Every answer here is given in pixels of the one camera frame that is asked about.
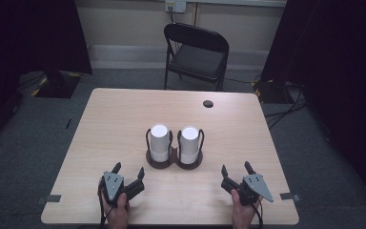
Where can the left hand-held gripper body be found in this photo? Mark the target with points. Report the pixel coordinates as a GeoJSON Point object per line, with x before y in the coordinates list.
{"type": "Point", "coordinates": [112, 186]}

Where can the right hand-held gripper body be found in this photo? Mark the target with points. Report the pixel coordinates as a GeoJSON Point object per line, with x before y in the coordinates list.
{"type": "Point", "coordinates": [255, 187]}

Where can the stack of white paper cups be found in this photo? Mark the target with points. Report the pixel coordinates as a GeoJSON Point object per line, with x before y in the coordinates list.
{"type": "Point", "coordinates": [159, 140]}
{"type": "Point", "coordinates": [189, 141]}

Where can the person's left hand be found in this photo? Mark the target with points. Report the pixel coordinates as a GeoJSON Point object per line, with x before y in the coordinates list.
{"type": "Point", "coordinates": [117, 216]}

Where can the person's right hand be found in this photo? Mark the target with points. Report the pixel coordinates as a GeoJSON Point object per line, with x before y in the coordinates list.
{"type": "Point", "coordinates": [242, 216]}

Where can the grey tape strip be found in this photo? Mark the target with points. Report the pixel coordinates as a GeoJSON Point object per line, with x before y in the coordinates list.
{"type": "Point", "coordinates": [289, 196]}
{"type": "Point", "coordinates": [49, 198]}

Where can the small black tape strip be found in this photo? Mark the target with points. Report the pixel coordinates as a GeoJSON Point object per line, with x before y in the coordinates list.
{"type": "Point", "coordinates": [68, 123]}

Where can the black table grommet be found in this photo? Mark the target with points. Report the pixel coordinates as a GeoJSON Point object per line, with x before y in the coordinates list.
{"type": "Point", "coordinates": [208, 103]}

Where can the black stand base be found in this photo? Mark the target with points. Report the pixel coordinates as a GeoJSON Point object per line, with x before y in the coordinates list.
{"type": "Point", "coordinates": [58, 86]}
{"type": "Point", "coordinates": [271, 92]}

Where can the black folding chair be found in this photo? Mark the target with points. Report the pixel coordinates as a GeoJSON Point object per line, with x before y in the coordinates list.
{"type": "Point", "coordinates": [197, 60]}

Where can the dark curtain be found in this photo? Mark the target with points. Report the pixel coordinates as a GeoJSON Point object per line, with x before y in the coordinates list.
{"type": "Point", "coordinates": [19, 47]}
{"type": "Point", "coordinates": [340, 79]}

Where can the white wall outlet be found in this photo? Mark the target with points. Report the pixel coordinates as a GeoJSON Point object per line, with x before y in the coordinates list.
{"type": "Point", "coordinates": [175, 5]}

